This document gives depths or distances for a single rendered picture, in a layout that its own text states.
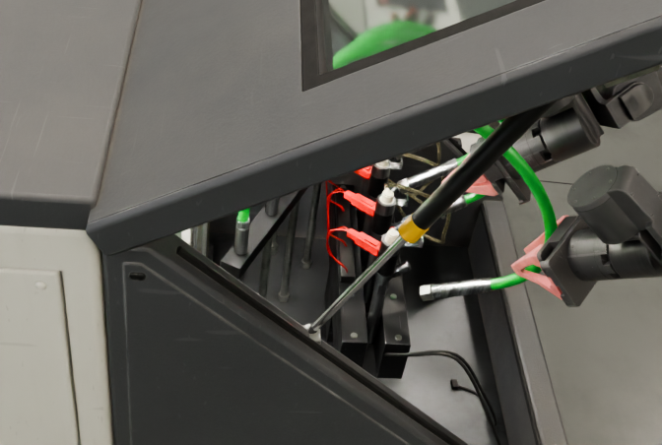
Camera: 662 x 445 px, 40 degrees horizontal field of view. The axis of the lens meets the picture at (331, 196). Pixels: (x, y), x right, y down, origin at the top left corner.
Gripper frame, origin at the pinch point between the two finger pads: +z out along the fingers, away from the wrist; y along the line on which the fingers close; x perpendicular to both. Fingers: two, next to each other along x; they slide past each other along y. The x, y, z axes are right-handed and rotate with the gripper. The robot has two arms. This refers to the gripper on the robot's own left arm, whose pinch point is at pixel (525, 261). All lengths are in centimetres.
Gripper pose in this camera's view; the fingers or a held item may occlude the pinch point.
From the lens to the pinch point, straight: 111.0
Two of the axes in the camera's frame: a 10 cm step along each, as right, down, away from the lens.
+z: -5.4, 1.2, 8.3
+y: -6.1, 6.2, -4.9
